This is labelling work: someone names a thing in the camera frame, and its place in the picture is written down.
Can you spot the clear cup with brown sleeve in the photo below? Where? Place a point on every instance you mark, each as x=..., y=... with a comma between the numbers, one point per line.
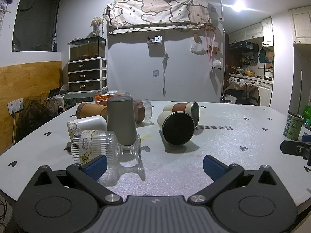
x=143, y=109

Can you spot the dried flower bunch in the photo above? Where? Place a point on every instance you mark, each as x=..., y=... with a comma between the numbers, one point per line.
x=96, y=24

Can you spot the printed cloth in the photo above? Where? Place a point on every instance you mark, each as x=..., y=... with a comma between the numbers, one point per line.
x=158, y=12

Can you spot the chair with brown clothing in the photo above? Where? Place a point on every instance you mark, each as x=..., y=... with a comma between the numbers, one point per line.
x=243, y=92

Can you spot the white wall cabinet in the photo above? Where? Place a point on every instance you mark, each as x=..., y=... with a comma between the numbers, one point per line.
x=252, y=31

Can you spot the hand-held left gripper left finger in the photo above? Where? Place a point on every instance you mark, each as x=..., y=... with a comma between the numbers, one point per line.
x=95, y=167

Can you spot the white plush toy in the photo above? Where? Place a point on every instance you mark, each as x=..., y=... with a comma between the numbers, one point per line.
x=216, y=64

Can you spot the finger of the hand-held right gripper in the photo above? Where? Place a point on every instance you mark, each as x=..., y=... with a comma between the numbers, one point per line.
x=295, y=148

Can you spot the green tin can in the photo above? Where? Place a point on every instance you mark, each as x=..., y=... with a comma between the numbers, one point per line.
x=293, y=126

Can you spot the glass fish tank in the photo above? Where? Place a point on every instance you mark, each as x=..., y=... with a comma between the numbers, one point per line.
x=87, y=49

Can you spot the orange packet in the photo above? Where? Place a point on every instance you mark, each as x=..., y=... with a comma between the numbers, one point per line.
x=107, y=96

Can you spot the cream cup with brown band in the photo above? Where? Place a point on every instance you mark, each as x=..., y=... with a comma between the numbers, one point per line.
x=181, y=108

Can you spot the cream cup with black interior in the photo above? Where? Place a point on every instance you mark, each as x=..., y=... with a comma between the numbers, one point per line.
x=178, y=128

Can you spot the white printed cup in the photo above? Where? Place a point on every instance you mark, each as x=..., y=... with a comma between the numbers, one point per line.
x=91, y=124

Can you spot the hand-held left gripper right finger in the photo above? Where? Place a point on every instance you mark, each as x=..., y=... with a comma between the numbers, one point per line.
x=214, y=167

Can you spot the dark net pile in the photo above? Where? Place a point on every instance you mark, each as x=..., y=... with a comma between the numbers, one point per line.
x=36, y=116

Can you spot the white hanging bag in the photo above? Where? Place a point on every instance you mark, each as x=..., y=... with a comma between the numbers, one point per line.
x=198, y=48

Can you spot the clear ribbed glass cup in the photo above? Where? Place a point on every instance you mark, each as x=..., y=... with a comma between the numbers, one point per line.
x=96, y=146

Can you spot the green bottle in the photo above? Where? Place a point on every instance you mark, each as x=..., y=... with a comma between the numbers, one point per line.
x=307, y=115

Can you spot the dark window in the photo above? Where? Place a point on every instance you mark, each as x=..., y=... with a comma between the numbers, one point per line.
x=35, y=19

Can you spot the white drawer unit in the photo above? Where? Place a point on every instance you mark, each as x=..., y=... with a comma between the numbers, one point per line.
x=86, y=75

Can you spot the tall grey cup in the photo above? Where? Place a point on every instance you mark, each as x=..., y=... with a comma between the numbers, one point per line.
x=122, y=119

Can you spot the white wall socket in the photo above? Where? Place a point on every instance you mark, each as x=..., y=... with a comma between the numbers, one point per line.
x=15, y=105

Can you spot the small wall shelf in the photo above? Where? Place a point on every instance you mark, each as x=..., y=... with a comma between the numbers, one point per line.
x=154, y=40

